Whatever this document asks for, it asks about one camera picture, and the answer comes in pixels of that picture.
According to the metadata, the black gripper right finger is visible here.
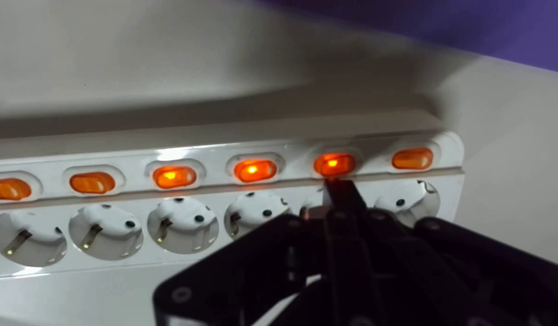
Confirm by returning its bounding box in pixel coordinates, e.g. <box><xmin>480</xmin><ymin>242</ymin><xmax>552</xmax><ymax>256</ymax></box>
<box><xmin>338</xmin><ymin>178</ymin><xmax>558</xmax><ymax>326</ymax></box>

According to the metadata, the purple paper sheet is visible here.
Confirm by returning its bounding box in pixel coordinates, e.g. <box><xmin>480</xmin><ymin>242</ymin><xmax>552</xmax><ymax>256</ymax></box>
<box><xmin>253</xmin><ymin>0</ymin><xmax>558</xmax><ymax>77</ymax></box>

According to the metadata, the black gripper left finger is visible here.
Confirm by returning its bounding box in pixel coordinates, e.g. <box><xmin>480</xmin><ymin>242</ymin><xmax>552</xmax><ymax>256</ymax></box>
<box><xmin>150</xmin><ymin>178</ymin><xmax>348</xmax><ymax>326</ymax></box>

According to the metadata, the white six-socket power strip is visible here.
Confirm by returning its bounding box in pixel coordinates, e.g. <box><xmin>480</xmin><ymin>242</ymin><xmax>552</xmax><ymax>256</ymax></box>
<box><xmin>0</xmin><ymin>111</ymin><xmax>467</xmax><ymax>283</ymax></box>

